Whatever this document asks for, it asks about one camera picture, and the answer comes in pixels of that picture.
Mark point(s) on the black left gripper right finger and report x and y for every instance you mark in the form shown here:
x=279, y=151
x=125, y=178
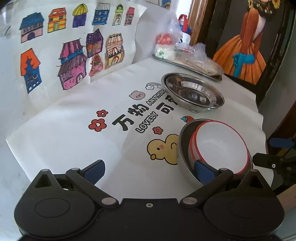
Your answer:
x=213, y=180

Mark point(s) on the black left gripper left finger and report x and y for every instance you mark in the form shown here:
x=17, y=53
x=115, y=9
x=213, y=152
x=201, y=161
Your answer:
x=84, y=180

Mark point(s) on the large steel bowl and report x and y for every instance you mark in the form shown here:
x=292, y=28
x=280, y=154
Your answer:
x=183, y=160

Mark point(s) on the white bowl red rim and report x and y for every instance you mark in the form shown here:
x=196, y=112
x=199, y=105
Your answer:
x=222, y=147
x=193, y=152

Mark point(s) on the white printed cartoon tablecloth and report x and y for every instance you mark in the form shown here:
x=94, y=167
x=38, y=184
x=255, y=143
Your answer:
x=113, y=119

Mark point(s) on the shallow steel plate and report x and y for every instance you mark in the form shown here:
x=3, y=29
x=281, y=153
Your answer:
x=191, y=92

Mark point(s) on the steel rectangular tray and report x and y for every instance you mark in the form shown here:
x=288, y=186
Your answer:
x=211, y=77

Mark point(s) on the plastic bag of flatbread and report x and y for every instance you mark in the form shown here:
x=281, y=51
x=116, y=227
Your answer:
x=195, y=57

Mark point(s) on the painting of orange dress woman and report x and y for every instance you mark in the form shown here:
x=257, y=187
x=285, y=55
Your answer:
x=249, y=40

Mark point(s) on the white packaged food block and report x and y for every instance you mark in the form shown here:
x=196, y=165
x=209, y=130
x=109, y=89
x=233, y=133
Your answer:
x=165, y=52

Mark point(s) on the colourful houses drawing poster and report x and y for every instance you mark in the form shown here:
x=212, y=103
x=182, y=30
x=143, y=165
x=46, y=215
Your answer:
x=49, y=48

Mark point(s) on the red tomato in bag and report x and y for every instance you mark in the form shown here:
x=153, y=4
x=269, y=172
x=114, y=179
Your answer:
x=164, y=39

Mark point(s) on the cartoon figures poster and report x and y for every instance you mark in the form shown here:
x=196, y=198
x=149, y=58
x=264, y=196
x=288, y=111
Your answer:
x=167, y=4

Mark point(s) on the white mug red handle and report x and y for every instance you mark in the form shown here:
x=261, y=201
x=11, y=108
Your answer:
x=185, y=28

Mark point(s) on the brown wooden post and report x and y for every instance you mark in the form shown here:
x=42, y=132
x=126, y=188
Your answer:
x=199, y=18

